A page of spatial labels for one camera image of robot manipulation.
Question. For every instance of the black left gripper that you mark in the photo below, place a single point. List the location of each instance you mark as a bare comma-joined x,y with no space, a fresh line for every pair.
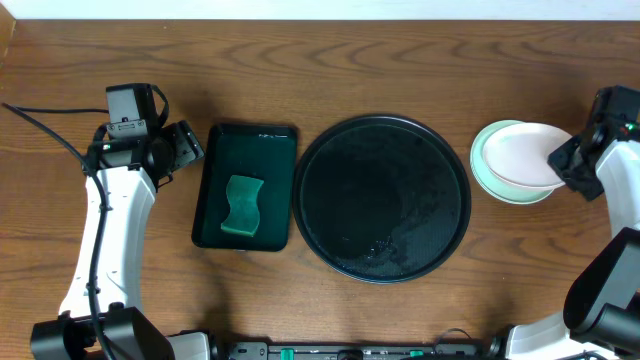
188,142

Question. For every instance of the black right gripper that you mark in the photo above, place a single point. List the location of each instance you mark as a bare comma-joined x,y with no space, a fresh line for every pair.
562,157

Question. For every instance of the green sponge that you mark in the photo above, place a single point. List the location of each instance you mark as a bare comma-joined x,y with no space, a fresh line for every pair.
242,194

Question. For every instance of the pink plate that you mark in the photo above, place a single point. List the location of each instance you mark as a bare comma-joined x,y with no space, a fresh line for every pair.
518,155

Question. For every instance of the mint green plate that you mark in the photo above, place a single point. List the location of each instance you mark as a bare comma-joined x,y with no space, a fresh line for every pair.
491,183

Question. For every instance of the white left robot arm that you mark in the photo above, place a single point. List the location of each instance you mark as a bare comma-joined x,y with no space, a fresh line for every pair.
101,316

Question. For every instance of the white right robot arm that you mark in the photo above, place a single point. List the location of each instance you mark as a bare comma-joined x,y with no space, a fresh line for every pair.
600,319

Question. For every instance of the rectangular black tray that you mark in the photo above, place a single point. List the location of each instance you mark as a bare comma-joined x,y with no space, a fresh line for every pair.
258,151

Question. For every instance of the round black tray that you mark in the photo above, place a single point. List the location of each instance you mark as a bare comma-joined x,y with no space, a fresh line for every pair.
381,198

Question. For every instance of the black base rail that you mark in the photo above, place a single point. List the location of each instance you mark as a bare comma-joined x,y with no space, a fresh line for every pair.
325,351

